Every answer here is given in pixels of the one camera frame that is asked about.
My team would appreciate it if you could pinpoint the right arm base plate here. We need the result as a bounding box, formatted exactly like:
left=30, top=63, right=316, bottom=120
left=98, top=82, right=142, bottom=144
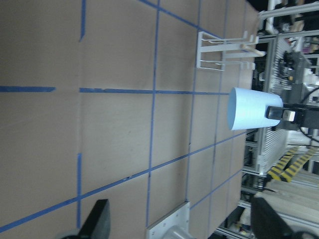
left=146, top=201, right=194, bottom=239

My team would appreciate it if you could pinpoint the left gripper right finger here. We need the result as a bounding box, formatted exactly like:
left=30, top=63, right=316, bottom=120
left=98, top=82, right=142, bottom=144
left=250, top=197, right=294, bottom=239

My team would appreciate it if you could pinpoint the white wire cup rack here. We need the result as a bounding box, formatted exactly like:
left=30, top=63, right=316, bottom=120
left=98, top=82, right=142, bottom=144
left=196, top=31, right=266, bottom=71

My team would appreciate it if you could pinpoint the light blue plastic cup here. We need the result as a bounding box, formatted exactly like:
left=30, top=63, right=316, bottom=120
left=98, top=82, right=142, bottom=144
left=227, top=88, right=283, bottom=130

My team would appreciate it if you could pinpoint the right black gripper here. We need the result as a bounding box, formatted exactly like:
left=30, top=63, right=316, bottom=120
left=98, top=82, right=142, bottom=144
left=266, top=104, right=319, bottom=130

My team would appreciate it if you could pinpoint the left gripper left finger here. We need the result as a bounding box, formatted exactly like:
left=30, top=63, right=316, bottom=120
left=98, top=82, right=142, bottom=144
left=77, top=199, right=111, bottom=239

